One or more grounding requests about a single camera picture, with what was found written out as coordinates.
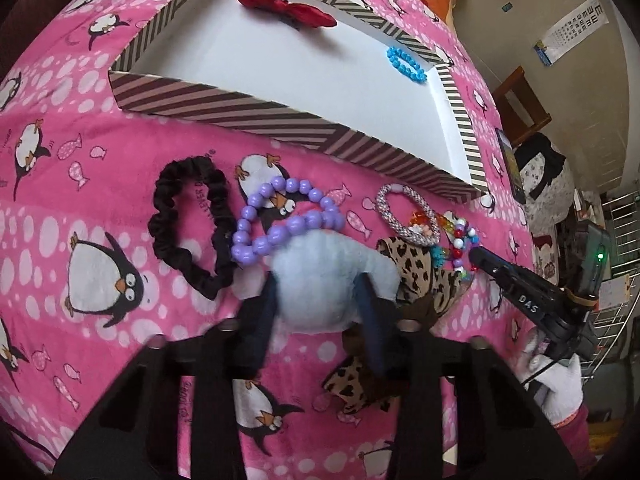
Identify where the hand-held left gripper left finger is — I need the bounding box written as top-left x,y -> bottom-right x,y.
52,275 -> 280,480

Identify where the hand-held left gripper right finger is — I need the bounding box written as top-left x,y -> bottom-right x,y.
354,275 -> 598,480

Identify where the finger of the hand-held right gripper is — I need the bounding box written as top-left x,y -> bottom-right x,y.
469,246 -> 518,293

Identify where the multicolour bead bracelet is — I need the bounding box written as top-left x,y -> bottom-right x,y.
442,214 -> 482,281

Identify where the light blue fluffy scrunchie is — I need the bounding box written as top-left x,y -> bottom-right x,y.
267,229 -> 401,335

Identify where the leopard print bow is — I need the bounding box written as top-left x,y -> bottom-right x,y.
322,236 -> 472,417

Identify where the colourful charm bracelet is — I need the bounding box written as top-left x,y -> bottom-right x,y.
410,211 -> 453,268

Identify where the purple bead bracelet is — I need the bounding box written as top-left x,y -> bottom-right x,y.
231,177 -> 345,265

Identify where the pink white beaded bracelet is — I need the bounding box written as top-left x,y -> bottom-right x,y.
375,183 -> 442,247

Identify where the black scrunchie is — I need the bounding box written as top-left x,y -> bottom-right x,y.
147,156 -> 238,301

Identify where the striped cardboard box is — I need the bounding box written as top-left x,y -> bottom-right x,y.
107,0 -> 493,206

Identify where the person's right forearm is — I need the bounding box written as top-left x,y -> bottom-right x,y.
552,405 -> 602,480

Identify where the person's right hand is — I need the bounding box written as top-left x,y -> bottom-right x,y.
518,331 -> 587,427

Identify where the white patterned cushion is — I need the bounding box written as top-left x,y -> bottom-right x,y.
515,132 -> 576,231

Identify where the dark book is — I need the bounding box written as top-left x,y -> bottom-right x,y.
495,127 -> 527,206

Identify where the black garment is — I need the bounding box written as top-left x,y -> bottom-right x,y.
517,134 -> 568,201

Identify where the wooden chair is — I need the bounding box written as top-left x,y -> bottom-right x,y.
492,66 -> 553,148

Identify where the pink penguin blanket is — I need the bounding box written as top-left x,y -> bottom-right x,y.
0,0 -> 533,480

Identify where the eye chart poster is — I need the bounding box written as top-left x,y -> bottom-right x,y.
532,0 -> 611,67

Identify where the red satin bow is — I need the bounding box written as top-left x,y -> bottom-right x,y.
234,0 -> 338,30

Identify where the metal wire rack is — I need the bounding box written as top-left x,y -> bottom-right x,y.
575,180 -> 640,376

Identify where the blue bead bracelet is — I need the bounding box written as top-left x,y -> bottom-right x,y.
386,46 -> 429,84

